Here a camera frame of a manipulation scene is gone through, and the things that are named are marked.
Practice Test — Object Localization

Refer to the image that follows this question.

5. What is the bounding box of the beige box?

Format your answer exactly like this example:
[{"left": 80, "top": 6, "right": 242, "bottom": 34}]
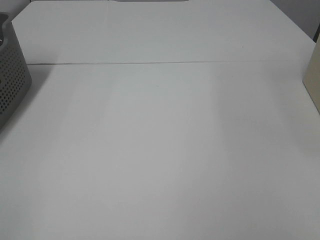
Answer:
[{"left": 302, "top": 38, "right": 320, "bottom": 112}]

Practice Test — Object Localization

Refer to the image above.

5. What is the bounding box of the grey perforated plastic basket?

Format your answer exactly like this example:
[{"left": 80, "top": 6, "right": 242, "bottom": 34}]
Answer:
[{"left": 0, "top": 12, "right": 32, "bottom": 127}]

